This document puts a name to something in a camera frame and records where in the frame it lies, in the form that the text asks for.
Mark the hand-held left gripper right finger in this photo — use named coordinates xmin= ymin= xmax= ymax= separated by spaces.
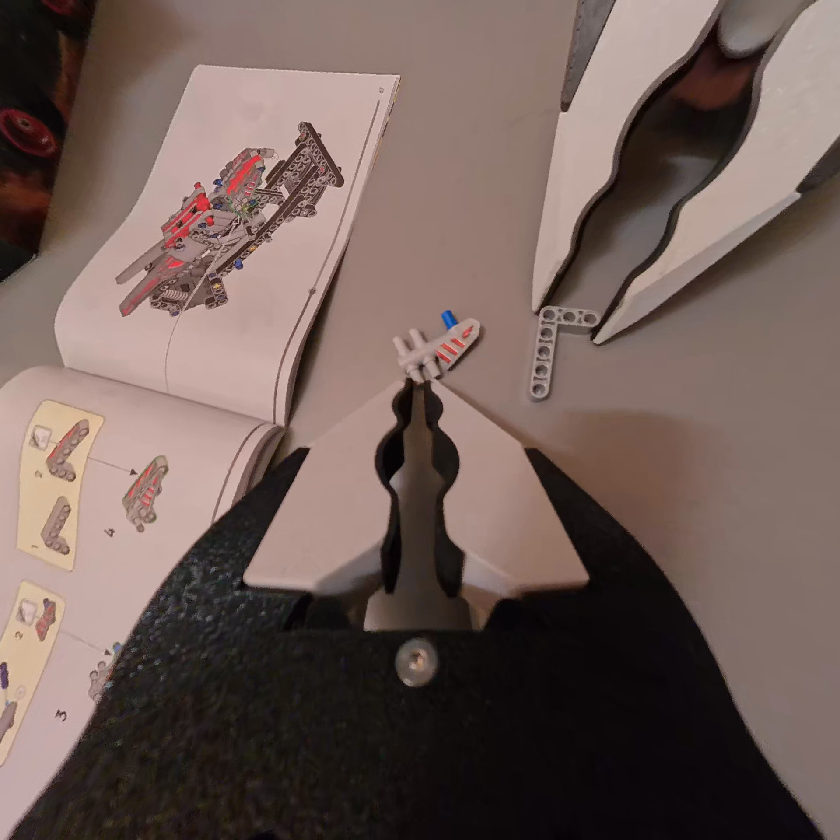
xmin=422 ymin=379 xmax=590 ymax=616

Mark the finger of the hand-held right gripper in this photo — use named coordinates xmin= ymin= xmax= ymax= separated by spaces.
xmin=530 ymin=0 xmax=724 ymax=311
xmin=589 ymin=0 xmax=840 ymax=347

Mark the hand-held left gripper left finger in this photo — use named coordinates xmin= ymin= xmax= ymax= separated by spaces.
xmin=241 ymin=379 xmax=416 ymax=597

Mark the grey angled brick beam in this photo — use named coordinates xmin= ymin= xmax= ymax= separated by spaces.
xmin=528 ymin=304 xmax=602 ymax=403

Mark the small grey red-striped brick assembly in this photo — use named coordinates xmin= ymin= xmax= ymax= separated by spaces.
xmin=392 ymin=308 xmax=484 ymax=383

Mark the grey desk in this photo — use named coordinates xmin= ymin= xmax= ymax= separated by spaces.
xmin=0 ymin=0 xmax=840 ymax=828

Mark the white instruction booklet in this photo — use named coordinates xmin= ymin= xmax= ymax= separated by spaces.
xmin=0 ymin=64 xmax=403 ymax=770

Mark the black toy truck box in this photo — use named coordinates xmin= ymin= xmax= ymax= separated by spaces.
xmin=0 ymin=0 xmax=101 ymax=284

